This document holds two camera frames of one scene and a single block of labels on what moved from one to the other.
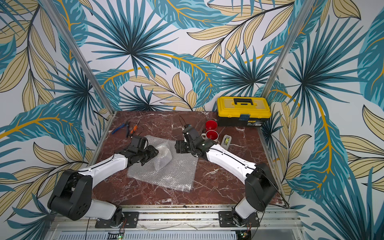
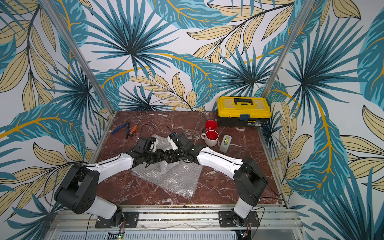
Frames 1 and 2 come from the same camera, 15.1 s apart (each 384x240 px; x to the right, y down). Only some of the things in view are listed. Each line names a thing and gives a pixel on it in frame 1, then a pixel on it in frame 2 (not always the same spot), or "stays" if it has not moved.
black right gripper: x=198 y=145 → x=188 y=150
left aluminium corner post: x=87 y=70 stays
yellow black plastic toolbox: x=242 y=111 stays
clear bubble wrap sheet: x=169 y=168 stays
